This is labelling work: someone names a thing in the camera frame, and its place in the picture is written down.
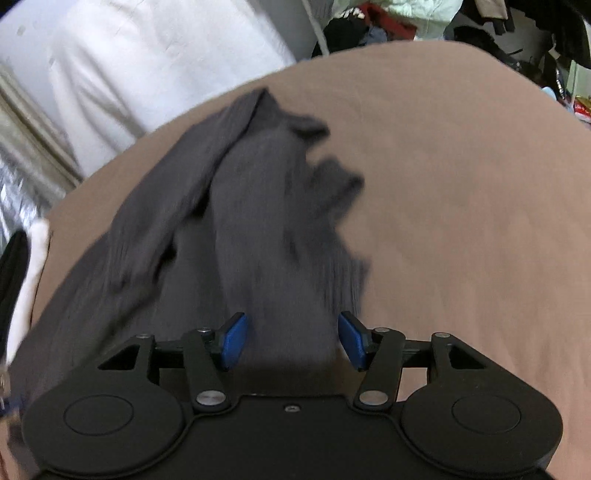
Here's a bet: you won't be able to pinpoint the folded black and white clothes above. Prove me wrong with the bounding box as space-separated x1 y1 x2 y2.
7 219 51 365

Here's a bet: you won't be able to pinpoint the red garment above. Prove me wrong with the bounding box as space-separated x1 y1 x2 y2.
360 2 419 38

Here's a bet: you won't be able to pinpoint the black folded garment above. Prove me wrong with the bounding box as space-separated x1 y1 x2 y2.
0 230 31 365

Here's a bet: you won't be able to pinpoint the light green jacket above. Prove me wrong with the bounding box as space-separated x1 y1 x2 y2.
332 0 458 42

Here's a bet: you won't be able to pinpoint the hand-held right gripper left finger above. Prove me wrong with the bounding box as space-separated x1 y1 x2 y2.
97 312 251 413

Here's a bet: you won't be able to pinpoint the black hanging clothes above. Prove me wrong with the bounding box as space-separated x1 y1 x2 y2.
455 0 591 88

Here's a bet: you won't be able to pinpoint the silver foil curtain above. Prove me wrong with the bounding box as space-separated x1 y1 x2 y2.
0 152 77 250

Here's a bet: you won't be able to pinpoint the white hanging shirt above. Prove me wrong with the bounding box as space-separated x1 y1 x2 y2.
46 0 298 178

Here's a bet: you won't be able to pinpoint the beige curtain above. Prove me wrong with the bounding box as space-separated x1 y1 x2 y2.
0 65 84 181

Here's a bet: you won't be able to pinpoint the white pole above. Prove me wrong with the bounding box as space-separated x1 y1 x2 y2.
302 0 331 56

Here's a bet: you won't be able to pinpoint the pile of dark clothes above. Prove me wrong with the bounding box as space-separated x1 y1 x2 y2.
314 4 421 58

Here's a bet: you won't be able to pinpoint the dark grey knit sweater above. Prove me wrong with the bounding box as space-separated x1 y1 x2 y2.
8 87 370 416

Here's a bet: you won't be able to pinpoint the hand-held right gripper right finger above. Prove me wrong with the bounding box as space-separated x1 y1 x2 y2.
337 311 488 411

